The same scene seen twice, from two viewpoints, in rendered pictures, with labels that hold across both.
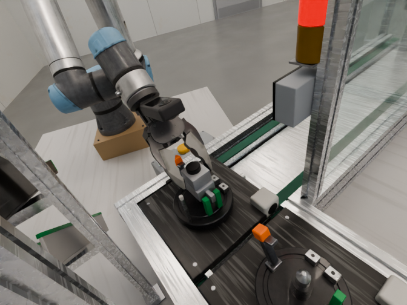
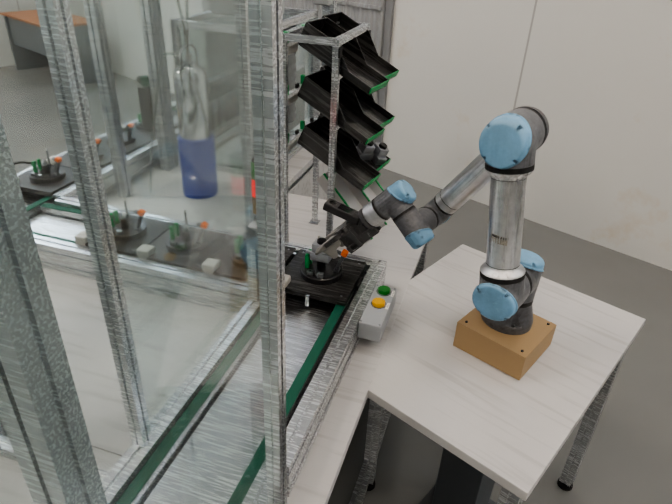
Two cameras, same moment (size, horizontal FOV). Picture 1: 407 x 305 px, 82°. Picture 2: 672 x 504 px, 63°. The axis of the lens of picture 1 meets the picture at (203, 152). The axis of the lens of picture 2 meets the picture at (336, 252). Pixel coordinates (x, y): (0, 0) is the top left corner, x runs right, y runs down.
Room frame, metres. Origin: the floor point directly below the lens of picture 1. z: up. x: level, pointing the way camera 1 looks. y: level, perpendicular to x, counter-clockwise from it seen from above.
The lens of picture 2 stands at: (1.45, -1.00, 1.95)
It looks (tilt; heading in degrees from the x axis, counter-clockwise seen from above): 31 degrees down; 135
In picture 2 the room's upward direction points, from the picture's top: 3 degrees clockwise
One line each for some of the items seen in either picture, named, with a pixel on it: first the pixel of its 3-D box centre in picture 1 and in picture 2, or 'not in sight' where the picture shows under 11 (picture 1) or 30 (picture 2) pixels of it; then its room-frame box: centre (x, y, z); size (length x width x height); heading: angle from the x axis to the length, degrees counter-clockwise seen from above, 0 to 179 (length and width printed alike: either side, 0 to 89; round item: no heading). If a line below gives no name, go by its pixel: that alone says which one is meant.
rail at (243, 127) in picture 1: (242, 138); (339, 349); (0.61, -0.14, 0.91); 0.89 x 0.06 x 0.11; 119
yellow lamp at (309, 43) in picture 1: (315, 40); not in sight; (0.33, -0.20, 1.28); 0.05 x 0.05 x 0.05
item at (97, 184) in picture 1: (127, 150); (485, 337); (0.81, 0.31, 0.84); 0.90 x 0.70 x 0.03; 95
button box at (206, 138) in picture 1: (186, 156); (377, 311); (0.57, 0.06, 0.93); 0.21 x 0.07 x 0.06; 119
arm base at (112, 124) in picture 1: (112, 114); (509, 305); (0.86, 0.32, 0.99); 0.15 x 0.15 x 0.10
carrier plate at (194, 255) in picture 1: (204, 205); (321, 275); (0.35, 0.03, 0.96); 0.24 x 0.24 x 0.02; 29
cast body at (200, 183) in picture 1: (198, 180); (318, 248); (0.34, 0.02, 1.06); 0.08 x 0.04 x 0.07; 29
